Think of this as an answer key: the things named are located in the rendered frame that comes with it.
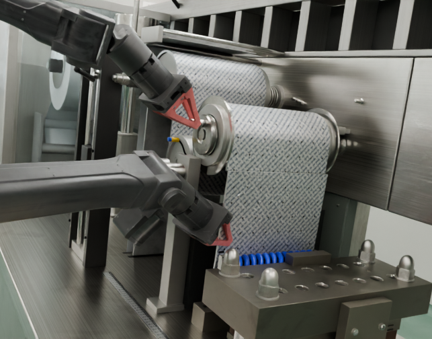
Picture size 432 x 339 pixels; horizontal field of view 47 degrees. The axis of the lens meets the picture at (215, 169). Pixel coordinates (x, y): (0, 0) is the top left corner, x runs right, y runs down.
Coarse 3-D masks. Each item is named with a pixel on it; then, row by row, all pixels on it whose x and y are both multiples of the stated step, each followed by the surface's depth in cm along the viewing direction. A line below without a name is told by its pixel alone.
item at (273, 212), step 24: (240, 192) 90; (264, 192) 92; (288, 192) 95; (312, 192) 98; (240, 216) 91; (264, 216) 94; (288, 216) 97; (312, 216) 100; (240, 240) 92; (264, 240) 95; (288, 240) 98; (312, 240) 102; (216, 264) 91
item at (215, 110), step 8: (208, 104) 92; (200, 112) 94; (208, 112) 92; (216, 112) 89; (216, 120) 89; (224, 120) 88; (224, 128) 87; (224, 136) 87; (224, 144) 87; (216, 152) 89; (208, 160) 91; (216, 160) 89
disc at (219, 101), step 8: (216, 96) 91; (216, 104) 91; (224, 104) 88; (224, 112) 88; (232, 120) 86; (232, 128) 86; (232, 136) 86; (192, 144) 98; (232, 144) 86; (224, 152) 88; (224, 160) 88; (200, 168) 95; (208, 168) 93; (216, 168) 90
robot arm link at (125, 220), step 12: (168, 192) 70; (180, 192) 71; (168, 204) 71; (120, 216) 76; (132, 216) 76; (144, 216) 75; (156, 216) 77; (120, 228) 76; (132, 228) 75; (144, 228) 77; (156, 228) 78; (132, 240) 77; (144, 240) 79
